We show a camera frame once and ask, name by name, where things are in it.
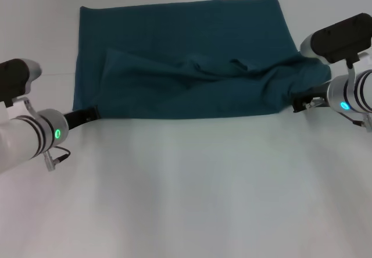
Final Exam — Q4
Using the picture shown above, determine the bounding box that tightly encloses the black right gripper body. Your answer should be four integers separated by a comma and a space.
302, 84, 331, 109

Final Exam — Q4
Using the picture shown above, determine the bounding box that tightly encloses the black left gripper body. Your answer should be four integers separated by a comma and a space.
62, 108, 94, 132

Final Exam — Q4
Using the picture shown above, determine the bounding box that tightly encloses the teal t-shirt with FREE print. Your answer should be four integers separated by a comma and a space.
71, 0, 332, 120

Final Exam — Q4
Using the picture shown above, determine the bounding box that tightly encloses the right camera mount bracket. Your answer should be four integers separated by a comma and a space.
345, 53, 372, 80

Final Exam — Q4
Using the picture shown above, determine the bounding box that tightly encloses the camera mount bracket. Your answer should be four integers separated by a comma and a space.
345, 53, 372, 80
8, 96, 38, 119

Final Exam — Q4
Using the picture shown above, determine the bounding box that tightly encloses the left arm cable with connector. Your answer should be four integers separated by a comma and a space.
42, 146, 71, 171

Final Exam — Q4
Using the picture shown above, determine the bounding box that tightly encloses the left camera mount bracket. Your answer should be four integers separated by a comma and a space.
8, 96, 38, 119

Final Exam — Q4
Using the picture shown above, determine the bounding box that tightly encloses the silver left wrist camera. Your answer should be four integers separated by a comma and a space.
0, 58, 43, 108

